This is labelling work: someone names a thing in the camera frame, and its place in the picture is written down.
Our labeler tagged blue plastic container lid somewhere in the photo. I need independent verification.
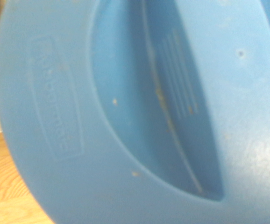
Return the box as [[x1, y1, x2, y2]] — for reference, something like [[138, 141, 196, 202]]
[[0, 0, 270, 224]]

